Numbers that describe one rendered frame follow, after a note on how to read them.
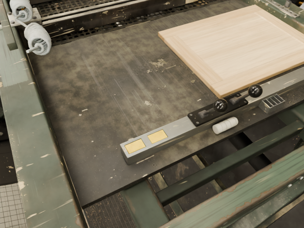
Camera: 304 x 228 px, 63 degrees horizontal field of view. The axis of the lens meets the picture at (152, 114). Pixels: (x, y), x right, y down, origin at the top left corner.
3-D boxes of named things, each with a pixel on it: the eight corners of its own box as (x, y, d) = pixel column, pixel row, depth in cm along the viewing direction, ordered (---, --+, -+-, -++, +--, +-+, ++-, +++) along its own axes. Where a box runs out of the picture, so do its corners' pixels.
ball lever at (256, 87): (239, 105, 80) (268, 92, 67) (230, 109, 79) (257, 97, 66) (234, 94, 81) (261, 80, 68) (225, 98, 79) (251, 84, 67)
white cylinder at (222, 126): (217, 136, 76) (237, 126, 78) (219, 130, 74) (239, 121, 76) (211, 129, 78) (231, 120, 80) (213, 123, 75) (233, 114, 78)
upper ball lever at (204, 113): (209, 119, 76) (233, 108, 64) (198, 123, 75) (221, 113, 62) (203, 107, 77) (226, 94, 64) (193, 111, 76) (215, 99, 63)
